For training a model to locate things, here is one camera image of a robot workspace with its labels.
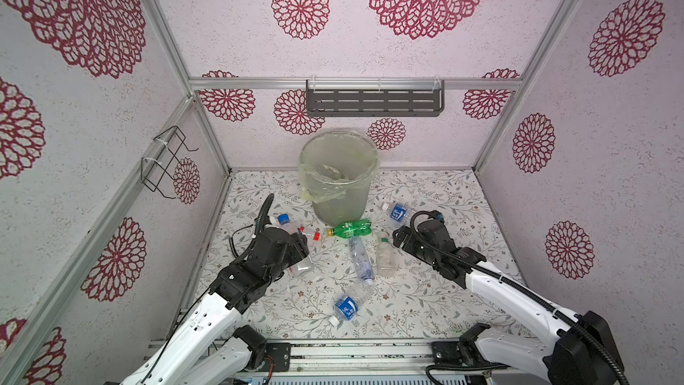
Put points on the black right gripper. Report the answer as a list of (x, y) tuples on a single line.
[(404, 236)]

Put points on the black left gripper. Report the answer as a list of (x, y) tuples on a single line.
[(297, 248)]

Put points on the clear bottle white cap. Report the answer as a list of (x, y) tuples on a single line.
[(385, 256)]

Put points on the clear bottle blue cap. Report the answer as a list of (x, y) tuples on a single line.
[(300, 262)]

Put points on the clear crushed water bottle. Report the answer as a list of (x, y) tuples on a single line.
[(361, 260)]

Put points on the bottle blue label white cap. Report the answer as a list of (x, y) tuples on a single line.
[(346, 307)]

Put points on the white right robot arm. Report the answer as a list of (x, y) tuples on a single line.
[(567, 347)]

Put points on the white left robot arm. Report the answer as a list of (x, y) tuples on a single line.
[(239, 285)]

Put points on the grey bin with liner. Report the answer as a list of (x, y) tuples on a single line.
[(336, 169)]

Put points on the clear bottle blue label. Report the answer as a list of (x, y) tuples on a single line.
[(397, 213)]

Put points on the clear bottle red cap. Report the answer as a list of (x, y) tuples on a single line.
[(311, 234)]

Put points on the green bottle yellow cap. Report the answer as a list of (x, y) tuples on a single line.
[(350, 229)]

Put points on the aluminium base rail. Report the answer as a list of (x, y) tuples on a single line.
[(368, 358)]

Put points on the grey slotted wall shelf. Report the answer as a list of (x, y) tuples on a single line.
[(378, 102)]

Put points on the black wire wall rack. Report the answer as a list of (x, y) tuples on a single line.
[(156, 168)]

